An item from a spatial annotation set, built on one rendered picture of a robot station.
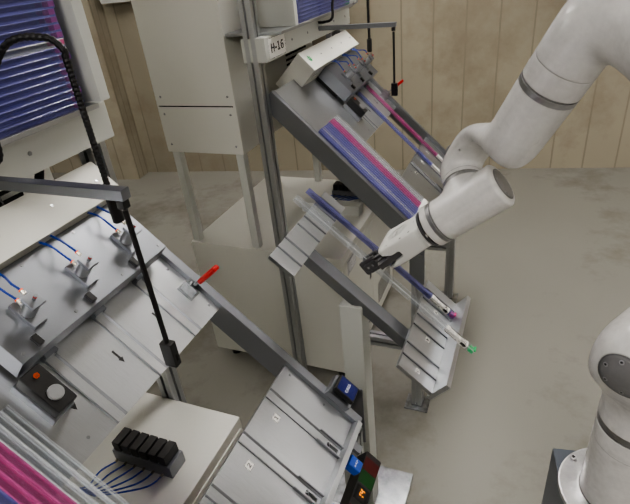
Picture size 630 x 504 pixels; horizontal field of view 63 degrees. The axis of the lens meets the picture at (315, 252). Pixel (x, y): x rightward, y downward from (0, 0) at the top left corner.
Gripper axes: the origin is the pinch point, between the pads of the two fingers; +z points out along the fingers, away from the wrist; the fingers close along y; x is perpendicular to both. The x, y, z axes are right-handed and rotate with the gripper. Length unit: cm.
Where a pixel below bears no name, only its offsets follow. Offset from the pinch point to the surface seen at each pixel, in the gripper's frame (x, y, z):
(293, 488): 16.3, 39.3, 18.5
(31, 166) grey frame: -54, 33, 17
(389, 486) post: 76, -16, 64
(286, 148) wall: -36, -280, 174
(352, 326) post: 14.4, -8.0, 22.6
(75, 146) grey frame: -54, 23, 17
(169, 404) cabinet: -1, 19, 63
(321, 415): 15.3, 22.8, 18.8
